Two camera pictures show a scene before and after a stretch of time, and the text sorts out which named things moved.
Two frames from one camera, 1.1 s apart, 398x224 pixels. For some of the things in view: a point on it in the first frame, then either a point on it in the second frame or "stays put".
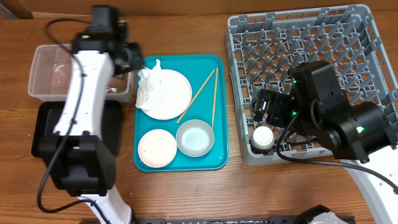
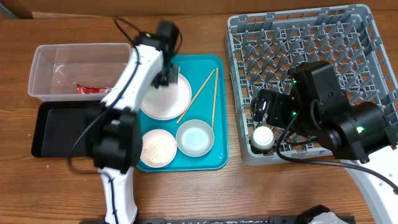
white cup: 263,137 stays put
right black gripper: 259,106 stays put
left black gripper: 139,61 to 173,77
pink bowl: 157,148 stays put
